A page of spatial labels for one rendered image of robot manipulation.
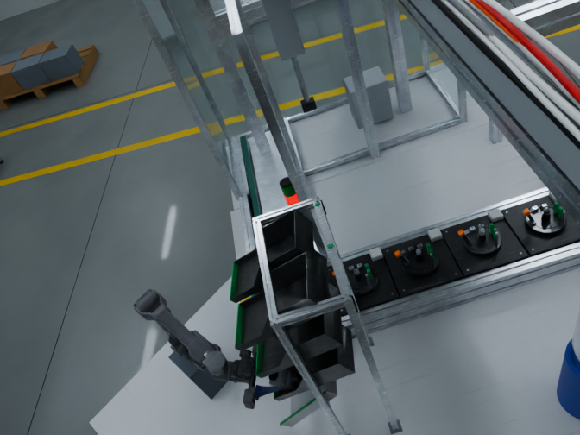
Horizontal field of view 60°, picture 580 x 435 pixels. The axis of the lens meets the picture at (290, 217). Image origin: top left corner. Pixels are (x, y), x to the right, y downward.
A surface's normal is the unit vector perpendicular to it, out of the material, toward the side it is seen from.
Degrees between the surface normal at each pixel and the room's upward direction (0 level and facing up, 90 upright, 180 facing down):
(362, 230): 0
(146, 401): 0
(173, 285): 0
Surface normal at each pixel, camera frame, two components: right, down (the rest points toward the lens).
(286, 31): 0.17, 0.69
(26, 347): -0.28, -0.66
